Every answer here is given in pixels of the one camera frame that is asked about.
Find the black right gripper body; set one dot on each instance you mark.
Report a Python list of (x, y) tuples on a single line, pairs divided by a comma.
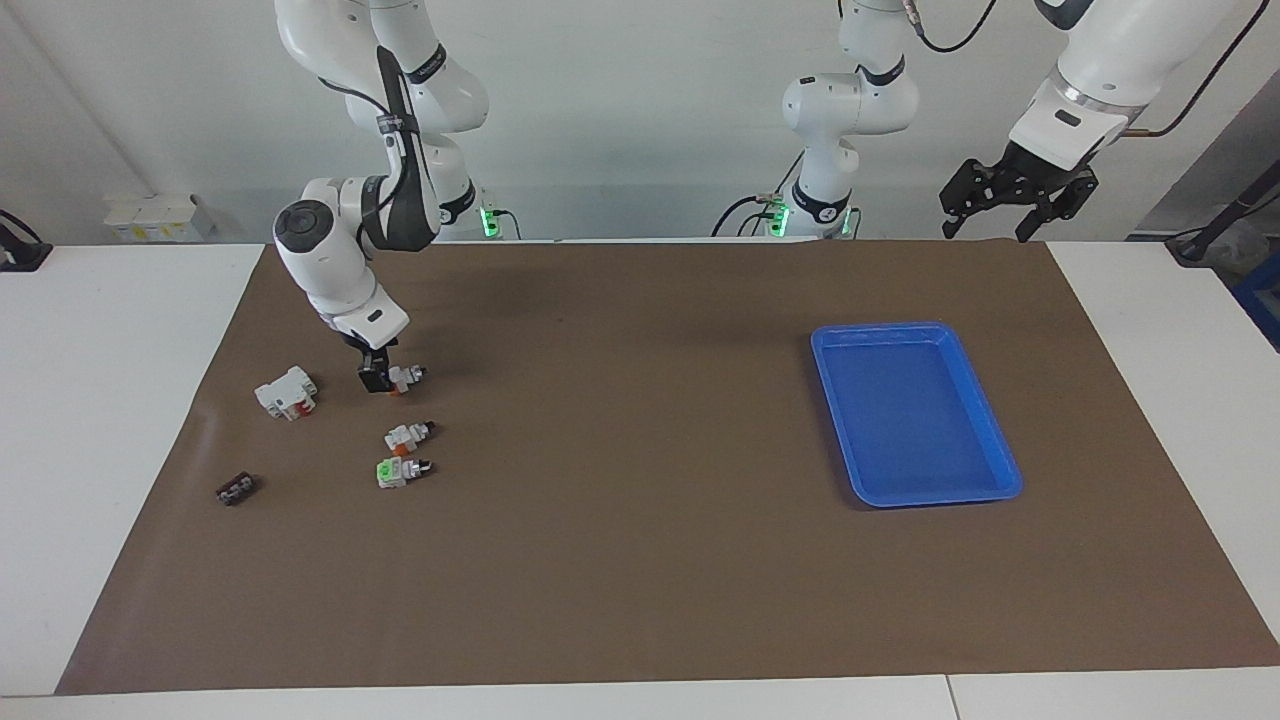
[(372, 357)]

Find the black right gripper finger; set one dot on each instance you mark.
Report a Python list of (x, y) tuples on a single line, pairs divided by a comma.
[(375, 381)]

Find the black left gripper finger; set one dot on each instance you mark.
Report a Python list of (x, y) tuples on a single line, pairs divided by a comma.
[(965, 192), (1070, 198)]

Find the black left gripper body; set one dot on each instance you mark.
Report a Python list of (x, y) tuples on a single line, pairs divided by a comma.
[(1030, 178)]

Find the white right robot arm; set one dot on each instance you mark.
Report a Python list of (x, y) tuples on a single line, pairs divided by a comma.
[(330, 260)]

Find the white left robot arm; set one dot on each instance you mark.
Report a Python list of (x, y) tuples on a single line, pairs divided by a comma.
[(1110, 60)]

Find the white circuit breaker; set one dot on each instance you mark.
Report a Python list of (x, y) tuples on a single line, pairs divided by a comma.
[(283, 393)]

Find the black stand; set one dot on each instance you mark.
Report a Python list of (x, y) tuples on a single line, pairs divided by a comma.
[(1215, 228)]

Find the small black terminal block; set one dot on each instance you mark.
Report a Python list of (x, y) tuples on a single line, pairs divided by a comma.
[(236, 490)]

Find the blue crate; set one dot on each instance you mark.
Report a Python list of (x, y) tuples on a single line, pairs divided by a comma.
[(1262, 300)]

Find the blue plastic tray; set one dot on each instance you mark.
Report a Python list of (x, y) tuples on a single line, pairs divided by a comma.
[(915, 420)]

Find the white background boxes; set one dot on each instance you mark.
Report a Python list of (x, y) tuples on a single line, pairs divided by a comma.
[(150, 215)]

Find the brown table mat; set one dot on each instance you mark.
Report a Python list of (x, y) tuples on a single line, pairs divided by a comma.
[(640, 500)]

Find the white green selector switch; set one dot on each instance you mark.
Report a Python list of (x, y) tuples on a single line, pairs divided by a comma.
[(392, 473)]

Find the black clamp mount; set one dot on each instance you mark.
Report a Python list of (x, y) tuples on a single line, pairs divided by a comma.
[(20, 255)]

